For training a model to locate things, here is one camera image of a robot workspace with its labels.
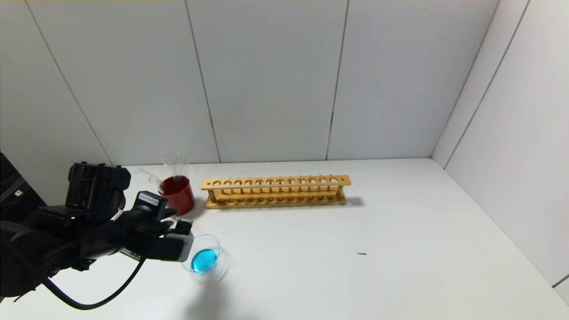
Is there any clear glass petri dish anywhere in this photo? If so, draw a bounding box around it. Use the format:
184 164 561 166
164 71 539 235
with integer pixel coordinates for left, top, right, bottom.
180 234 232 284

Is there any red cup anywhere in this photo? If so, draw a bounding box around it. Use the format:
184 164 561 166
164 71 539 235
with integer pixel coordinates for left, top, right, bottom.
159 176 196 216

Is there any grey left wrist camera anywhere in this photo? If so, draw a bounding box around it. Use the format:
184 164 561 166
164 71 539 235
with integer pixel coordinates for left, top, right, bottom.
161 232 195 263

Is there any black cable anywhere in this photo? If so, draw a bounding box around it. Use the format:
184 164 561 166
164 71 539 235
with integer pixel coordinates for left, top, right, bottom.
42 260 147 311

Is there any wooden test tube rack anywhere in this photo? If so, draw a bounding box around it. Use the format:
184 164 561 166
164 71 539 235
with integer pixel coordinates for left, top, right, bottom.
201 175 352 209

